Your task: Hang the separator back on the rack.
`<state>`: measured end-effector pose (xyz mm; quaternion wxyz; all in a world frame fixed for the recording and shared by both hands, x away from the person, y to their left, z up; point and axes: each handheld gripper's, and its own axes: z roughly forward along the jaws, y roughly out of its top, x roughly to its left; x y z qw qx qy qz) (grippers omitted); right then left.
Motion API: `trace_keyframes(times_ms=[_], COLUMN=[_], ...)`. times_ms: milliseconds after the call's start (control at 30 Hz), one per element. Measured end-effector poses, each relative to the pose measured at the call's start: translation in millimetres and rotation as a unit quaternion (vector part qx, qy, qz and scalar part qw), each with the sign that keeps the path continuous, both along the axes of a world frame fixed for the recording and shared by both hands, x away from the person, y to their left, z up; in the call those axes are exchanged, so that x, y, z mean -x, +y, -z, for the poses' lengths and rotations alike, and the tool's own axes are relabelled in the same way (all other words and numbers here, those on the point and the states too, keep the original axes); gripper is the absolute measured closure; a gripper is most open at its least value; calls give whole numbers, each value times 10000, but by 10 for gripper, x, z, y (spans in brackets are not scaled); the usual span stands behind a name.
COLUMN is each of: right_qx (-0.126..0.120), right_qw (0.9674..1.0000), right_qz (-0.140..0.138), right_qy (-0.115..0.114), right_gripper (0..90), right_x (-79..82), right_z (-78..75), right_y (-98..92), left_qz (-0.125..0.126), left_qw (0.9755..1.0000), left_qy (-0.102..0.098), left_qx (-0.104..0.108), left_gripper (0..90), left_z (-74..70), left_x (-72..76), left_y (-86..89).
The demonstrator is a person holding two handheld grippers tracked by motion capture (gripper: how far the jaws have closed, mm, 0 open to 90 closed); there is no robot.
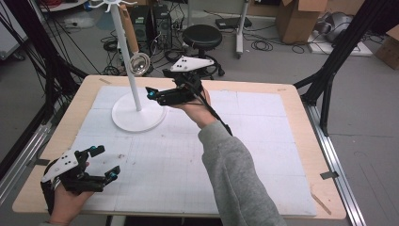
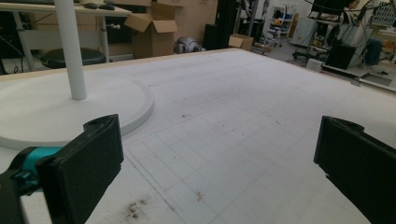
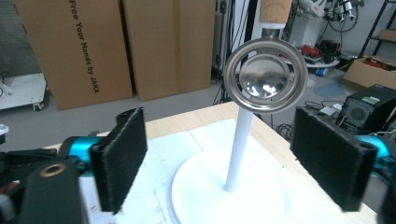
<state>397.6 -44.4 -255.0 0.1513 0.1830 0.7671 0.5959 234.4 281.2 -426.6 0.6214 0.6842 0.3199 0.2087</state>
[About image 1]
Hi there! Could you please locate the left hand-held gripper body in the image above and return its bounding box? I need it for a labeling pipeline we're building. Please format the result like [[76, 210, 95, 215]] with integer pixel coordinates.
[[40, 149, 108, 193]]

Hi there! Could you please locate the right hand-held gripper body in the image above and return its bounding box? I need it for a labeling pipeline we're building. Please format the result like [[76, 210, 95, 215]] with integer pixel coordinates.
[[155, 56, 215, 106]]

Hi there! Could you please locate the white hook stand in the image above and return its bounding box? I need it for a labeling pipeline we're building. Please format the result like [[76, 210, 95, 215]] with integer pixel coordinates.
[[88, 0, 168, 134]]

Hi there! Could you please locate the metal ladle with wooden handle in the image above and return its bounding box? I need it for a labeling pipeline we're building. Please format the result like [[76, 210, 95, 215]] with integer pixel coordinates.
[[118, 3, 152, 77]]

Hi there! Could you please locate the person's right hand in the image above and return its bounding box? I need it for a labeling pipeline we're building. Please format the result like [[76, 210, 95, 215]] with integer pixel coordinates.
[[168, 88, 221, 130]]

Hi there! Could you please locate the person's left hand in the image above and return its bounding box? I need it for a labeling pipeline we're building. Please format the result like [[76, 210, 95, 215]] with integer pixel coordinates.
[[47, 184, 95, 226]]

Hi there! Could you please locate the white grid mat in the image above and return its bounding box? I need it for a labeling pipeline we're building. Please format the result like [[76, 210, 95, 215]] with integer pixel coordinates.
[[44, 85, 318, 218]]

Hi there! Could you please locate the black computer tower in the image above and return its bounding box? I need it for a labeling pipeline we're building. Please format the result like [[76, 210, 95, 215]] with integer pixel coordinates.
[[128, 5, 153, 56], [152, 4, 173, 50]]

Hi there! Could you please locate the black round stool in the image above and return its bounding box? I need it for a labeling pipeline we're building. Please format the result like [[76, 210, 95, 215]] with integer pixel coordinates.
[[179, 24, 226, 80]]

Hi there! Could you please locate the white rolling stand leg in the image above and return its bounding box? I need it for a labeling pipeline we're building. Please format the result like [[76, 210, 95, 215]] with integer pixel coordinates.
[[234, 0, 249, 60]]

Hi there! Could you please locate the black flat device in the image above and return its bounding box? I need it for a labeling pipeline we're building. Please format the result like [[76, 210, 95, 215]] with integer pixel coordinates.
[[215, 16, 253, 31]]

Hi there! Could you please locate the white round tabletop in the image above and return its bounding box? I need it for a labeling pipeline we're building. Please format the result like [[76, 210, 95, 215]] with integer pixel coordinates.
[[40, 0, 88, 13]]

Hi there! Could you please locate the large open cardboard box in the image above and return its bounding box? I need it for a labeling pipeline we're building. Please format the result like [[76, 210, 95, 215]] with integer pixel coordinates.
[[276, 0, 329, 45]]

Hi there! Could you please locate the white cabinet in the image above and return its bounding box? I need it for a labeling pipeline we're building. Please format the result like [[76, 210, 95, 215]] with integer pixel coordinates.
[[0, 0, 28, 60]]

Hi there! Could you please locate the grey round appliance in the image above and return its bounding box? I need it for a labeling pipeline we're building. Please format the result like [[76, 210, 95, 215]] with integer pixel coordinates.
[[316, 11, 354, 43]]

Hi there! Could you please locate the white flat board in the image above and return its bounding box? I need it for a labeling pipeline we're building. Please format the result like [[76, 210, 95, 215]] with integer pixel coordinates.
[[306, 30, 375, 57]]

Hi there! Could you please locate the small cardboard box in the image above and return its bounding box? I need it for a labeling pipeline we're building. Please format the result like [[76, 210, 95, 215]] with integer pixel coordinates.
[[375, 24, 399, 71]]

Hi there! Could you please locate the aluminium rail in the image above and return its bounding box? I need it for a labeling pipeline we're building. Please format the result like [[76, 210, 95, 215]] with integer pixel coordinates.
[[305, 103, 367, 226], [0, 123, 53, 205]]

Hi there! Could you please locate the coiled black floor cable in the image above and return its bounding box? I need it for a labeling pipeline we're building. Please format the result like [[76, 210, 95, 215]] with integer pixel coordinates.
[[250, 40, 274, 53]]

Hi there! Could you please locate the black metal frame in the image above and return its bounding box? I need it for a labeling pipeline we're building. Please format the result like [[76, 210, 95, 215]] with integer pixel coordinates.
[[294, 0, 391, 137], [0, 0, 89, 126]]

